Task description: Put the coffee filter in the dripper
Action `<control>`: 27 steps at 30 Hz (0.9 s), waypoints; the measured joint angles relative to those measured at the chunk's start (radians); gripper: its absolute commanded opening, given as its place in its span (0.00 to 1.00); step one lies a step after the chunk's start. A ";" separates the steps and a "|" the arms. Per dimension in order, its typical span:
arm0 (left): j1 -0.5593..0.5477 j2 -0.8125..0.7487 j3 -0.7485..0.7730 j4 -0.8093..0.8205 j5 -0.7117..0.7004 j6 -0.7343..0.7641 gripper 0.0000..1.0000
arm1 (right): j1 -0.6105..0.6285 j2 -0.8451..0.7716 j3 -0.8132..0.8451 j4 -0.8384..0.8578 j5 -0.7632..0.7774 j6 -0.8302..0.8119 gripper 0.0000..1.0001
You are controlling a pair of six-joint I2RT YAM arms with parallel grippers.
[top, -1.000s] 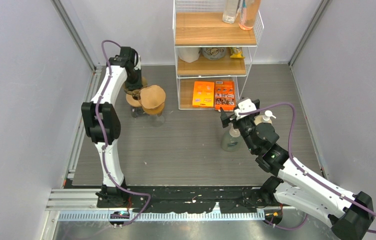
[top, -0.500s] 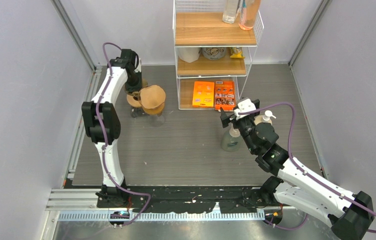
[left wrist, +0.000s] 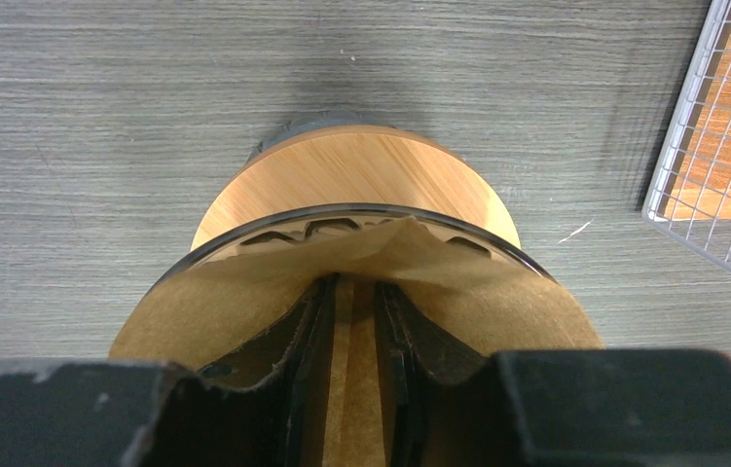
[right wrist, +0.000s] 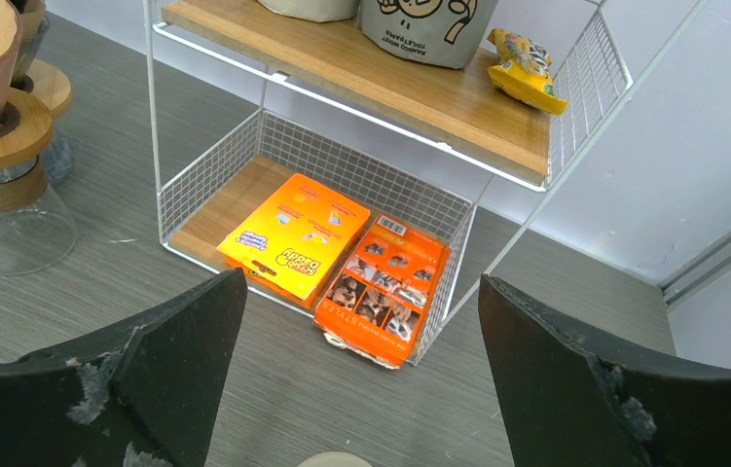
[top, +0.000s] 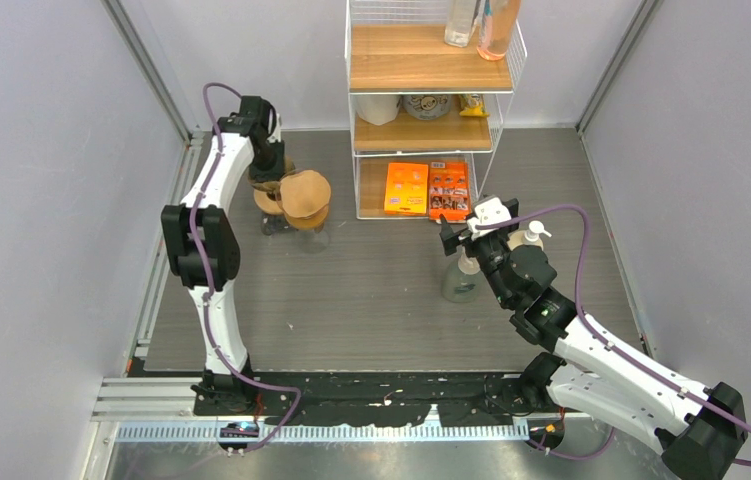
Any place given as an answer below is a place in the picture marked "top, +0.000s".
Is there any clear glass carafe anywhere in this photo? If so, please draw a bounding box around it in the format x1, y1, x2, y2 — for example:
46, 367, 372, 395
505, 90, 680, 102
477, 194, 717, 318
294, 227, 331, 254

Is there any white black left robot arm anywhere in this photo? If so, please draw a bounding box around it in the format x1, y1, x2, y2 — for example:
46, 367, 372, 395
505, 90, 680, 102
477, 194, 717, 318
161, 96, 285, 414

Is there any grey glass pitcher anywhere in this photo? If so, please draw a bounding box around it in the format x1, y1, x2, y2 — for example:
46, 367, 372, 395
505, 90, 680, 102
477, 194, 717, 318
260, 213, 291, 236

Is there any wooden ring holder front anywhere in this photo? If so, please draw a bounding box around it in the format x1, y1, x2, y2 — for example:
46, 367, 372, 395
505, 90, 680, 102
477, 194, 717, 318
284, 205, 330, 231

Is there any yellow snack packet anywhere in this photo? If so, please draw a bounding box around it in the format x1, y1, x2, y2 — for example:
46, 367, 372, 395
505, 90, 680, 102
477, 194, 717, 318
458, 93, 489, 118

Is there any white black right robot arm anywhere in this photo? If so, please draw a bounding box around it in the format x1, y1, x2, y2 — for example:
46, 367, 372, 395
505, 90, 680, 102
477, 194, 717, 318
440, 225, 748, 479

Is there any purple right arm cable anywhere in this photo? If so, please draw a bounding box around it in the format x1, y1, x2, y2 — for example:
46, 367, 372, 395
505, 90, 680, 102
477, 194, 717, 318
474, 203, 751, 469

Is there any orange printed snack box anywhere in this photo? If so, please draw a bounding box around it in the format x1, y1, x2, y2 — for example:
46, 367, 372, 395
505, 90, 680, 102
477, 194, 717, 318
428, 161, 471, 223

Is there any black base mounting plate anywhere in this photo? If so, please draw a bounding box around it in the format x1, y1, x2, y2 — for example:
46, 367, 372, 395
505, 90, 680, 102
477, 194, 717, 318
191, 372, 561, 427

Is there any green soap pump bottle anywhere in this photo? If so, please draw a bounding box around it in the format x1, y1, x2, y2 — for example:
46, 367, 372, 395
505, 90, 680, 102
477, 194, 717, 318
441, 249, 486, 303

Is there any brown paper filter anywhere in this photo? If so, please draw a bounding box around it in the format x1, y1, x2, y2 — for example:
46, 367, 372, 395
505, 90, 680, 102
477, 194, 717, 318
279, 170, 331, 218
248, 156, 296, 194

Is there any white container on shelf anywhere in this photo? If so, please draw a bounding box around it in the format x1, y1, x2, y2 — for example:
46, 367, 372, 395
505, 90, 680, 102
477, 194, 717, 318
354, 94, 402, 126

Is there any pink glass bottle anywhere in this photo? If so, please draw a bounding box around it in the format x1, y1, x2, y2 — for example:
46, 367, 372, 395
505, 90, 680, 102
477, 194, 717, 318
477, 0, 522, 61

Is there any white wire wooden shelf rack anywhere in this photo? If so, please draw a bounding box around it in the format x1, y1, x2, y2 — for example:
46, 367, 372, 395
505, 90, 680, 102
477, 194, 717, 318
344, 1, 528, 220

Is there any wooden ring holder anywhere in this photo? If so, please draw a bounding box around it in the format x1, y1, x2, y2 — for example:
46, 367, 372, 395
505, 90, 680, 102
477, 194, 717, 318
284, 205, 330, 231
253, 190, 283, 216

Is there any clear glass bottle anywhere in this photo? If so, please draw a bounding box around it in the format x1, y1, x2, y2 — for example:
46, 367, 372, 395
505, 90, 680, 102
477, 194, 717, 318
444, 0, 481, 48

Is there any cream lotion pump bottle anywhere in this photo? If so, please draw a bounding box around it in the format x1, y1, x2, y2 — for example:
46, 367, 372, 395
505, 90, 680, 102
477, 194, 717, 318
507, 220, 552, 250

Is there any printed tin can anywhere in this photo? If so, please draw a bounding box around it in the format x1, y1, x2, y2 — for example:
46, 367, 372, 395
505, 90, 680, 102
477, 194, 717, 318
402, 93, 453, 121

